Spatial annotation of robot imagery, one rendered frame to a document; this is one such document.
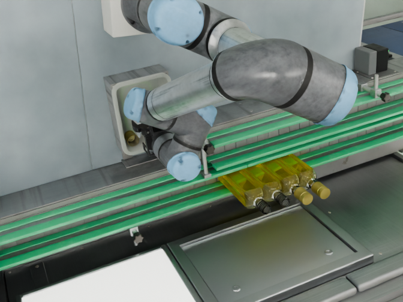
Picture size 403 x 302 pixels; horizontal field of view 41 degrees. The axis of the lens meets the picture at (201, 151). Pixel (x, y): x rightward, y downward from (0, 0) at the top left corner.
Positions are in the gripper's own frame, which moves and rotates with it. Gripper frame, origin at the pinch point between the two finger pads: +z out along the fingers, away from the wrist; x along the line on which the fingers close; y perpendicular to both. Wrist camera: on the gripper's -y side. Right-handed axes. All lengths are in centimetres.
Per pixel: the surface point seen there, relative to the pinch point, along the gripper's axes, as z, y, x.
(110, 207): -15.7, 17.4, -17.5
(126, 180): -6.9, 15.8, -9.9
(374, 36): 36, 12, 113
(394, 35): 32, 12, 120
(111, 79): 1.9, -11.6, -6.1
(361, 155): -7, 36, 73
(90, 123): 5.6, 1.1, -14.3
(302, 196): -35, 22, 31
